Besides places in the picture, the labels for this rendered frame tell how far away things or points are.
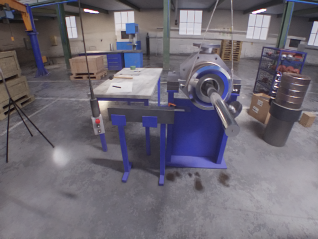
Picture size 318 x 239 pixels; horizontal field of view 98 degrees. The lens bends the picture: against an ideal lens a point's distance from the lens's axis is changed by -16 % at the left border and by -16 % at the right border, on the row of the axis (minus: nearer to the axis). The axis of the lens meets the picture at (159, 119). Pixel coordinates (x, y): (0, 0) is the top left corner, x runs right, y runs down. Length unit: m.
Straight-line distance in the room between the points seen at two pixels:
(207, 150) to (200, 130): 0.33
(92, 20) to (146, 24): 4.35
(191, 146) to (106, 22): 13.07
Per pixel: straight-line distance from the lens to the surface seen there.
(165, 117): 1.49
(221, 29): 13.41
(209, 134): 2.09
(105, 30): 14.39
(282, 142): 3.00
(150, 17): 13.37
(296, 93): 2.67
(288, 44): 13.66
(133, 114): 1.53
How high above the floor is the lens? 1.49
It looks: 29 degrees down
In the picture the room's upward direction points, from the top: straight up
